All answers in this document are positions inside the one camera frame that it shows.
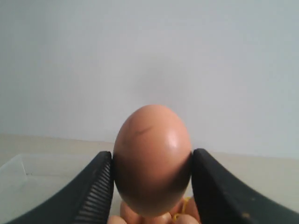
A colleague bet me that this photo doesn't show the yellow plastic egg rack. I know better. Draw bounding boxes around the yellow plastic egg rack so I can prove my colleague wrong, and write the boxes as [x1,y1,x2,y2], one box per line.
[170,197,191,222]

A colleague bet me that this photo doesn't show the brown egg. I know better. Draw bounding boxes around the brown egg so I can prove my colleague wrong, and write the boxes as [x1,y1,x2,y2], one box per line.
[120,201,141,224]
[107,215,127,224]
[113,105,192,217]
[175,214,199,224]
[185,197,200,222]

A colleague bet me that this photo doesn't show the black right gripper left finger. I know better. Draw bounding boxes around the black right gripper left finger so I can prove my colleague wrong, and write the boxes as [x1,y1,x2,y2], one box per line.
[10,151,114,224]

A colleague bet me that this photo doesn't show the clear plastic tray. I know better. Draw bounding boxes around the clear plastic tray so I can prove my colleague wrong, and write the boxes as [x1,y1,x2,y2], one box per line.
[0,154,94,224]

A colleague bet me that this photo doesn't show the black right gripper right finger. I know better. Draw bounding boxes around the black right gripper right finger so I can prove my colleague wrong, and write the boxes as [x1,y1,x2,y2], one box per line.
[192,148,299,224]

